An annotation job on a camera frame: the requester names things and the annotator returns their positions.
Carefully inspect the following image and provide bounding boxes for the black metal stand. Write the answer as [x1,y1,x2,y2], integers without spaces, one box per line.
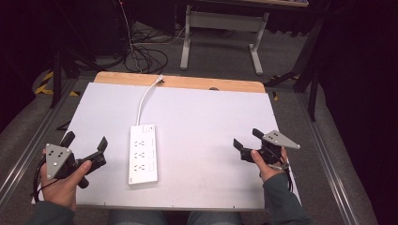
[46,0,99,110]
[263,17,325,122]

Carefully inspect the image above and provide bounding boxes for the aluminium floor rail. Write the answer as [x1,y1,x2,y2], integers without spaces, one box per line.
[296,93,360,225]
[0,78,79,205]

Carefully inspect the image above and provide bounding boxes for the grey metal table frame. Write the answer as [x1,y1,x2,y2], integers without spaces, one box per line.
[179,4,270,76]

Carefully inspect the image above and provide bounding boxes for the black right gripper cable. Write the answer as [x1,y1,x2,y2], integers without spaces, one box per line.
[269,146,295,192]

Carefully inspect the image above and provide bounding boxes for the white board sheet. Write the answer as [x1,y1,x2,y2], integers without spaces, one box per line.
[31,82,302,211]

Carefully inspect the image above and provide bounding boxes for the white power strip cable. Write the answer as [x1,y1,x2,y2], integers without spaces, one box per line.
[134,74,165,127]

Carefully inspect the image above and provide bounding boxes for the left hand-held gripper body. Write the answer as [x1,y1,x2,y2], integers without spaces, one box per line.
[45,142,108,190]

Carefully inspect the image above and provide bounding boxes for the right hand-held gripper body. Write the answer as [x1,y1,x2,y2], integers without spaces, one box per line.
[239,129,301,172]

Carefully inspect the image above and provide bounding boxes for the person's legs in jeans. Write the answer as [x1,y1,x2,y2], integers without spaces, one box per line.
[107,209,244,225]

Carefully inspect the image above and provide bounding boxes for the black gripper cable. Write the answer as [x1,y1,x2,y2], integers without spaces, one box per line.
[30,156,61,202]
[269,146,295,192]

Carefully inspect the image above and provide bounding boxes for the yellow black floor tape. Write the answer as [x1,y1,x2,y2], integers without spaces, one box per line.
[34,70,80,98]

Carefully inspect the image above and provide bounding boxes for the black coiled floor cables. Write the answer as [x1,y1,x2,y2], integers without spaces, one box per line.
[124,29,170,75]

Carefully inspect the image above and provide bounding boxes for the person's right hand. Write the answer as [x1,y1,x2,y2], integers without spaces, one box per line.
[250,146,289,184]

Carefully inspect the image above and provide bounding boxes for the person's left hand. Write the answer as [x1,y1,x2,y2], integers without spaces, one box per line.
[39,149,94,212]

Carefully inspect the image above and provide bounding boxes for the white power strip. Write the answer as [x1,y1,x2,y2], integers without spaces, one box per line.
[128,124,160,186]

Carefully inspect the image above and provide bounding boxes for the white floor cable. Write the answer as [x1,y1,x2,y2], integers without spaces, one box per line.
[118,0,187,71]

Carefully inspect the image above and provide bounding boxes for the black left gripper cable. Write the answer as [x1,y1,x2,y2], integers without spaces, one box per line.
[30,156,61,202]

